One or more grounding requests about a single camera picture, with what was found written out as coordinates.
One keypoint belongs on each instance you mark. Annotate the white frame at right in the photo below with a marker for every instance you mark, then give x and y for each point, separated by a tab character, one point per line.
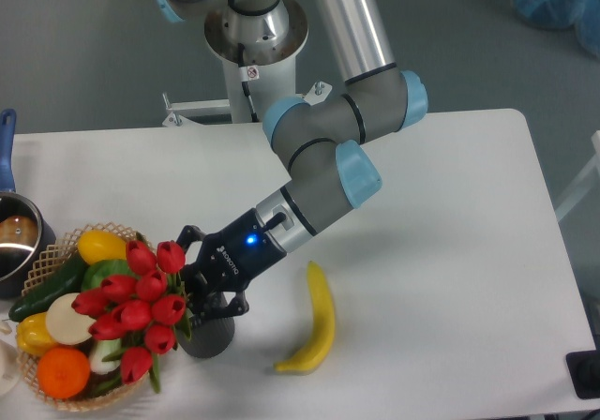
585	180

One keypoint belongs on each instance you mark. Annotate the white round radish slice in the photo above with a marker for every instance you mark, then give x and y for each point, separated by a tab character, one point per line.
64	324

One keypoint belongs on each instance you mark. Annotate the dark grey ribbed vase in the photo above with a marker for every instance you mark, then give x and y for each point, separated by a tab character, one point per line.
208	338

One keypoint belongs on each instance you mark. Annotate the yellow bell pepper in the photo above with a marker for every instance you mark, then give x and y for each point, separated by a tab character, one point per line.
33	336

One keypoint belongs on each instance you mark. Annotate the yellow squash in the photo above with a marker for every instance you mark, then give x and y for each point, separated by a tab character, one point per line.
95	246

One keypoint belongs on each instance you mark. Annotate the green cucumber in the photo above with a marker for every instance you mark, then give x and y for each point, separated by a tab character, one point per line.
67	277

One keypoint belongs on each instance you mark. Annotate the white garlic piece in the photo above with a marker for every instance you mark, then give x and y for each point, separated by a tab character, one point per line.
5	328

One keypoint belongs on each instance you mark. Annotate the blue plastic bag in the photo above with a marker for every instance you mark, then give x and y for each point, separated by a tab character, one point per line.
580	15

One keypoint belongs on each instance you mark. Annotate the green bok choy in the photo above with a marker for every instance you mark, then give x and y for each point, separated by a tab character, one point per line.
92	279

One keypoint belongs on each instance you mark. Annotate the woven wicker basket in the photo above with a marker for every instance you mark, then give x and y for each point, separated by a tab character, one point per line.
49	261

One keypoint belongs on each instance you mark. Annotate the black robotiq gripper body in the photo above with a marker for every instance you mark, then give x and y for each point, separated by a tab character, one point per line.
229	259

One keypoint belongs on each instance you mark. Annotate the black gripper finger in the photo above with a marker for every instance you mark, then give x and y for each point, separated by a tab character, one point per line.
215	307
191	237

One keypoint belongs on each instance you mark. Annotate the dark green bean pod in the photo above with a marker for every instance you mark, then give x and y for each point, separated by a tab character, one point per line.
101	384

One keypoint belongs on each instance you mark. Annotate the red tulip bouquet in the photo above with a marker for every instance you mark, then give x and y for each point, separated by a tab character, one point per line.
144	313

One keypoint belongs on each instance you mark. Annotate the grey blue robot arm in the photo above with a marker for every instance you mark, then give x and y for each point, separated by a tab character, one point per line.
320	146

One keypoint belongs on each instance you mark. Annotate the blue handled saucepan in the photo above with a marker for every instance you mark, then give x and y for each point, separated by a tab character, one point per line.
24	231

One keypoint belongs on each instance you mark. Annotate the black device at edge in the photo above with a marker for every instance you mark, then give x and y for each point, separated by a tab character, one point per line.
584	373

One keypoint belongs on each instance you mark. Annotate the orange fruit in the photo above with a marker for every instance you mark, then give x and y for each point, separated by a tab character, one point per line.
63	372

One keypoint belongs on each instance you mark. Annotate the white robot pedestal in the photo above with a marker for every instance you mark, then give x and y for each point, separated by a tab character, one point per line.
262	92

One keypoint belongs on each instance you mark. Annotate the yellow banana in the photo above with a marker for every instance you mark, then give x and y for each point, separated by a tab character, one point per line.
324	324

